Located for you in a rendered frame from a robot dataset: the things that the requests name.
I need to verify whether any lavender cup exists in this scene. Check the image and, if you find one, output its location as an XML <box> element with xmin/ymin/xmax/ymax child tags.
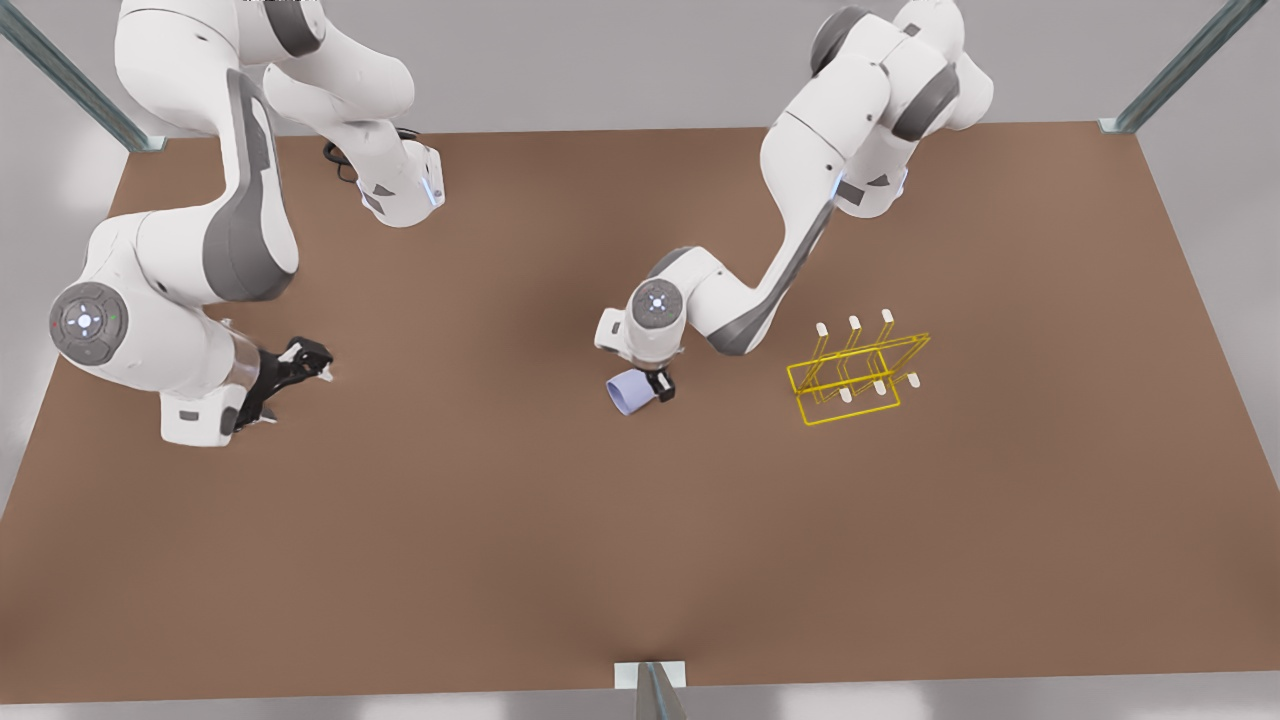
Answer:
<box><xmin>606</xmin><ymin>369</ymin><xmax>657</xmax><ymax>418</ymax></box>

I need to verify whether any yellow wire cup holder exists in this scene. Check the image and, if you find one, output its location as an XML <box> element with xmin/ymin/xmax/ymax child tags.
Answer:
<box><xmin>786</xmin><ymin>308</ymin><xmax>932</xmax><ymax>428</ymax></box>

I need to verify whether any black cable loop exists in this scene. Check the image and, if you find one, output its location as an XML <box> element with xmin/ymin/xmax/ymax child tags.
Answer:
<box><xmin>322</xmin><ymin>127</ymin><xmax>422</xmax><ymax>187</ymax></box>

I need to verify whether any silver frame post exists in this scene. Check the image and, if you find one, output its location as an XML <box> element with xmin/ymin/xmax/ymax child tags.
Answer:
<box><xmin>0</xmin><ymin>0</ymin><xmax>167</xmax><ymax>154</ymax></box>
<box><xmin>614</xmin><ymin>660</ymin><xmax>690</xmax><ymax>720</ymax></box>
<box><xmin>1098</xmin><ymin>0</ymin><xmax>1272</xmax><ymax>136</ymax></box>

